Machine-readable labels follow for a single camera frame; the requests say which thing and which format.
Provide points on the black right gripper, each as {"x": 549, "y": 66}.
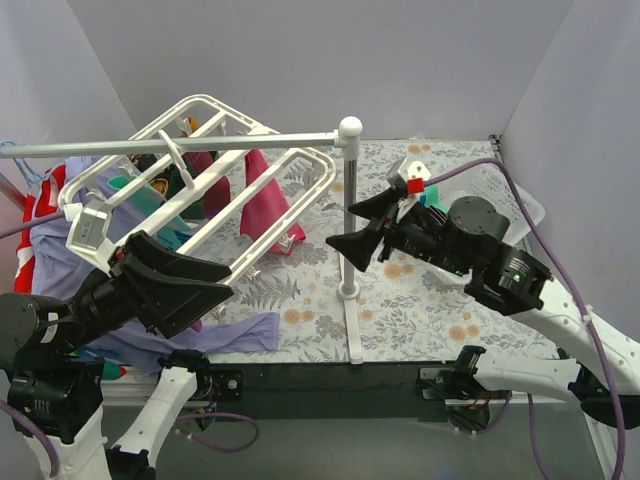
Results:
{"x": 386, "y": 232}

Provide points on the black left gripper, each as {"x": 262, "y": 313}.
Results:
{"x": 129, "y": 283}

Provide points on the teal patterned sock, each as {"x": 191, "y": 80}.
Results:
{"x": 430, "y": 198}

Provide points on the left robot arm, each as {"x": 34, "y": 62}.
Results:
{"x": 55, "y": 397}

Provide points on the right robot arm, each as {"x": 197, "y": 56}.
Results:
{"x": 600, "y": 368}

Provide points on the white sock drying hanger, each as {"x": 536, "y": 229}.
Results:
{"x": 211, "y": 169}

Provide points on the floral table mat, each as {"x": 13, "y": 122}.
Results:
{"x": 406, "y": 310}

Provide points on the dark green sock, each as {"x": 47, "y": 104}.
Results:
{"x": 168, "y": 182}

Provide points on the grey clothes rack stand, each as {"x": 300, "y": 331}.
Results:
{"x": 256, "y": 335}

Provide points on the pink sock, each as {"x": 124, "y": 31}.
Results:
{"x": 267, "y": 206}

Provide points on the magenta purple sock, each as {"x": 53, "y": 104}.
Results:
{"x": 216, "y": 198}

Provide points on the white plastic basket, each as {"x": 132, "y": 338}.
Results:
{"x": 488, "y": 182}

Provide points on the red rainbow garment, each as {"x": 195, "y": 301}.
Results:
{"x": 45, "y": 266}

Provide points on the yellow orange sock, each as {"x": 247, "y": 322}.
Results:
{"x": 191, "y": 124}

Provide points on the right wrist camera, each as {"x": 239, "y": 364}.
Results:
{"x": 407, "y": 177}

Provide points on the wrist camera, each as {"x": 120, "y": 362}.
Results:
{"x": 407, "y": 177}
{"x": 88, "y": 234}

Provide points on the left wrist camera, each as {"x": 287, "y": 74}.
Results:
{"x": 88, "y": 234}

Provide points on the blue wire hanger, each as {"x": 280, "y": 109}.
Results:
{"x": 31, "y": 177}

